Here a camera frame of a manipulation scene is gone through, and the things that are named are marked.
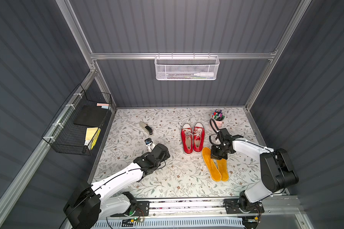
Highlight pink pen cup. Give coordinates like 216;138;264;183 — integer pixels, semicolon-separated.
215;120;224;129

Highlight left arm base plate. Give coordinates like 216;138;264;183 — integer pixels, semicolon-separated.
111;201;150;217

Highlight white wire mesh basket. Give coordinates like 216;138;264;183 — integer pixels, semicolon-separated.
154;55;220;81

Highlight yellow insole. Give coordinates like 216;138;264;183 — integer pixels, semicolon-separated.
217;159;229;182
202;148;222;182

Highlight black corrugated cable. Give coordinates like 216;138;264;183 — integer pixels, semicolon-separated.
208;118;223;147

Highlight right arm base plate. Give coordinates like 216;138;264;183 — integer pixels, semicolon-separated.
223;198;265;215

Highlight coloured markers in cup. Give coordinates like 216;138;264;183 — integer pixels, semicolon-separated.
212;110;225;121

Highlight yellow sticky note pad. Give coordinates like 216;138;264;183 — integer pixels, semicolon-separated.
84;127;101;150

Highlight black notebook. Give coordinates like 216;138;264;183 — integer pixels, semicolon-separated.
74;106;109;127

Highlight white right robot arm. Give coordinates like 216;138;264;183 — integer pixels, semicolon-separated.
209;128;299;212

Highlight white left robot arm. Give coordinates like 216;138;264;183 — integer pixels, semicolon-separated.
63;143;170;229

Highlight beige and black stapler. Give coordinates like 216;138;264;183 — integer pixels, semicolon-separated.
139;121;153;135

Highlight white marker in basket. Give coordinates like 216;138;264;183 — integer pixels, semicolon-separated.
193;72;215;78

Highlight black wire wall basket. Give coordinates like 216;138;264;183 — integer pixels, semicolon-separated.
42;85;113;156

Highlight red sneaker one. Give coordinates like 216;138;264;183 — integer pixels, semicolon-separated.
193;122;205;153
181;124;194;155

